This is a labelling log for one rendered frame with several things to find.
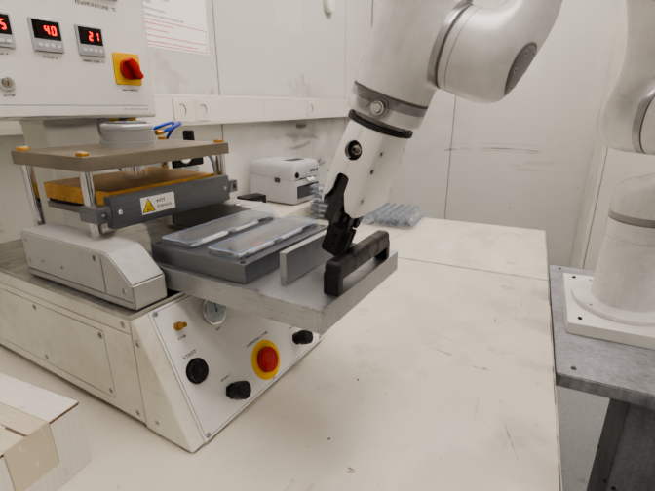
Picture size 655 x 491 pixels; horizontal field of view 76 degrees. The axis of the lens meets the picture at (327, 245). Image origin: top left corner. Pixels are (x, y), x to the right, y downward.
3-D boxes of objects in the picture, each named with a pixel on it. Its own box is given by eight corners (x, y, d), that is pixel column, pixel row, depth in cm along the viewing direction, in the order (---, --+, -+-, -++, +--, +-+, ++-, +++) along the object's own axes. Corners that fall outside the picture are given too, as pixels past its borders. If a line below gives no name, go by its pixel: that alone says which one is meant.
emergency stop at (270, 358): (259, 377, 65) (250, 355, 65) (275, 364, 68) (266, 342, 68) (267, 377, 64) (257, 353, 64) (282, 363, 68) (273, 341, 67)
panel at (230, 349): (204, 443, 54) (146, 313, 53) (322, 338, 79) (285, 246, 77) (213, 443, 53) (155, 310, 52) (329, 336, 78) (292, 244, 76)
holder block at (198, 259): (152, 260, 57) (150, 243, 57) (248, 226, 74) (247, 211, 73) (245, 284, 50) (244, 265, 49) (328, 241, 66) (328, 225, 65)
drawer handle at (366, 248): (323, 293, 47) (323, 260, 46) (376, 255, 60) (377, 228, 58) (338, 297, 46) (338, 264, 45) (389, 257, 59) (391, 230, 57)
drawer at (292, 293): (141, 285, 59) (134, 233, 56) (246, 244, 77) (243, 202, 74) (322, 342, 45) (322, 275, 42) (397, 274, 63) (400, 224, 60)
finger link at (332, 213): (327, 210, 44) (335, 230, 49) (366, 154, 46) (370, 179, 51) (318, 206, 44) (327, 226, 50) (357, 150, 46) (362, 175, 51)
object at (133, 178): (48, 207, 67) (35, 146, 64) (162, 185, 85) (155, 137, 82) (115, 220, 59) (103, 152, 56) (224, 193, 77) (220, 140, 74)
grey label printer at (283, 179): (249, 200, 177) (246, 159, 172) (278, 192, 193) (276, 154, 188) (295, 207, 165) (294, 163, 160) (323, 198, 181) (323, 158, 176)
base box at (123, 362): (-11, 343, 78) (-36, 256, 73) (156, 276, 109) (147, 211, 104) (192, 456, 53) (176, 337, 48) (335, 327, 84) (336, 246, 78)
